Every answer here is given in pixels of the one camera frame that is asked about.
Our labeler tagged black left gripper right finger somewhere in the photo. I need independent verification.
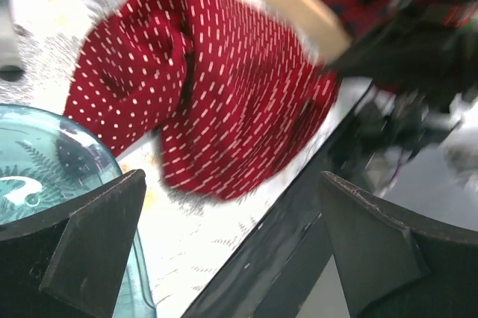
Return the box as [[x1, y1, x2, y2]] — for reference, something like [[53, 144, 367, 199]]
[[317, 171, 477, 317]]

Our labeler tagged steel dish rack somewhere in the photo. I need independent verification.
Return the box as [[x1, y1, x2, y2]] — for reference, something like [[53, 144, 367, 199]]
[[0, 0, 24, 82]]

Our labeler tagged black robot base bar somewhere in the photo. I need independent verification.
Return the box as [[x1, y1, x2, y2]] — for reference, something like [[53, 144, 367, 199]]
[[183, 107, 359, 318]]

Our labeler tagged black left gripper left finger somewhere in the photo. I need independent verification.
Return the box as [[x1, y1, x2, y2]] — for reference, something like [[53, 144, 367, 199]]
[[1, 169, 146, 317]]

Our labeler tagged floral tablecloth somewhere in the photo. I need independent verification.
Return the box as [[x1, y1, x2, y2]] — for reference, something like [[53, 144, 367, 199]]
[[1, 0, 367, 317]]

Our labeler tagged red polka dot cloth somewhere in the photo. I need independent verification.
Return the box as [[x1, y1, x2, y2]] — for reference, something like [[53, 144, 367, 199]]
[[64, 0, 339, 200]]

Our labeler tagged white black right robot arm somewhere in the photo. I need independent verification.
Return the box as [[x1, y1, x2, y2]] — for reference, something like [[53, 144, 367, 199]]
[[327, 2, 477, 169]]

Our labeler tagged clear blue glass tray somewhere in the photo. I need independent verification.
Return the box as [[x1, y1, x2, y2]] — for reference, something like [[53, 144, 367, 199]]
[[1, 104, 156, 317]]

